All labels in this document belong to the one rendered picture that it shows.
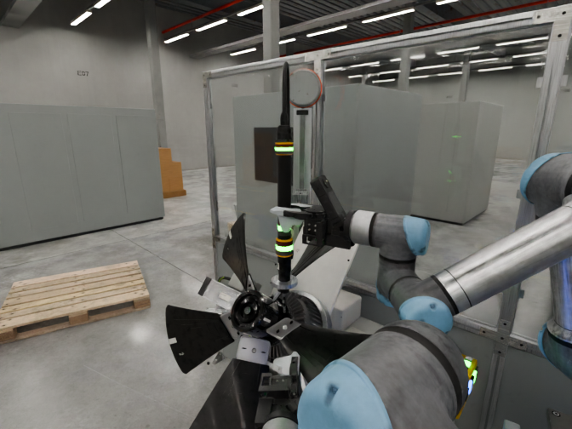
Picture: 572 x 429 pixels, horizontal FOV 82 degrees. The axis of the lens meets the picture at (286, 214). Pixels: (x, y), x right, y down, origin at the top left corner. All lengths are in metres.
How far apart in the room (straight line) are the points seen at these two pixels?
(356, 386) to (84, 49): 13.32
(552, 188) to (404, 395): 0.57
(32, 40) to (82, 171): 7.42
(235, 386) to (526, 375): 1.04
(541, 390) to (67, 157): 6.01
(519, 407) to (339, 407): 1.34
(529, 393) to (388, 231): 1.03
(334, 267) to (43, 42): 12.53
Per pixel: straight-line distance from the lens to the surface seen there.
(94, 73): 13.41
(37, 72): 13.01
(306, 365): 0.85
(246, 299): 0.98
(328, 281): 1.19
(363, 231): 0.71
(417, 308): 0.60
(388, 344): 0.39
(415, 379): 0.37
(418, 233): 0.69
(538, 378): 1.55
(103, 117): 6.32
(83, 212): 6.33
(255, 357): 1.00
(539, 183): 0.84
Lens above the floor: 1.71
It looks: 15 degrees down
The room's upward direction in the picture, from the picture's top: straight up
